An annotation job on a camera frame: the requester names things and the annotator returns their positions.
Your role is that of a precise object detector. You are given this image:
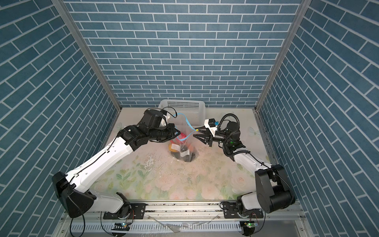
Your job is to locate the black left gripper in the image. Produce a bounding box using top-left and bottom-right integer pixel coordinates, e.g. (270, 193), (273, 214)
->
(147, 122), (182, 142)

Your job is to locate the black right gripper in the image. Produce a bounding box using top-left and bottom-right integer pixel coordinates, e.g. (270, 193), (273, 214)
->
(194, 126), (232, 148)

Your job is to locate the red chili pepper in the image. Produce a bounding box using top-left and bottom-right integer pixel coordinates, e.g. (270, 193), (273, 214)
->
(176, 133), (188, 141)

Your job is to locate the yellow lemon food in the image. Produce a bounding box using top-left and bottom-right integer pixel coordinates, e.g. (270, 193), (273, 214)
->
(169, 144), (181, 152)

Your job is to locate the clear zip top bag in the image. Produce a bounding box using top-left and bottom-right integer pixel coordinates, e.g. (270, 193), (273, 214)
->
(168, 113), (197, 161)

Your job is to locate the black avocado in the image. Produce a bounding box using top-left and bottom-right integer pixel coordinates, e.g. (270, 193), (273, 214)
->
(179, 149), (198, 163)

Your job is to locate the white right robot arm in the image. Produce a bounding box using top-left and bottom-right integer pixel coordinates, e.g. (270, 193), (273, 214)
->
(194, 119), (295, 217)

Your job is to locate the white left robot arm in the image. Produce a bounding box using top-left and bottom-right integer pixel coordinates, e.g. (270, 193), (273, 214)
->
(52, 123), (180, 219)

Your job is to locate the white perforated plastic basket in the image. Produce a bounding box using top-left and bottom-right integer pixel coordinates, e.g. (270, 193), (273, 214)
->
(158, 99), (206, 127)

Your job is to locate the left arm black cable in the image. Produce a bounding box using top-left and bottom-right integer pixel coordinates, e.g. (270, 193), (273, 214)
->
(69, 106), (178, 237)

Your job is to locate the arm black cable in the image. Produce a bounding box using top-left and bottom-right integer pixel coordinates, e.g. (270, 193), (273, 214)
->
(69, 106), (178, 237)
(217, 113), (297, 235)

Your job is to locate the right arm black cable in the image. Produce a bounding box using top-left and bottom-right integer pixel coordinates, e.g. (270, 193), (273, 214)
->
(217, 113), (297, 235)

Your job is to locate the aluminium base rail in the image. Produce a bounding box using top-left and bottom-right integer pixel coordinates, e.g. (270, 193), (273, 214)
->
(53, 201), (313, 237)

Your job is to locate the aluminium corner post left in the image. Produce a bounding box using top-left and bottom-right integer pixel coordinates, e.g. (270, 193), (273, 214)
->
(52, 0), (122, 113)

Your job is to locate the aluminium corner post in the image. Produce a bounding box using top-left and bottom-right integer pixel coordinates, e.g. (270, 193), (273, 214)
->
(255, 0), (311, 111)
(52, 0), (122, 113)

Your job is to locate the aluminium corner post right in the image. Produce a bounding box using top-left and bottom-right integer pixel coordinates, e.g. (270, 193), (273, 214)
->
(255, 0), (311, 111)

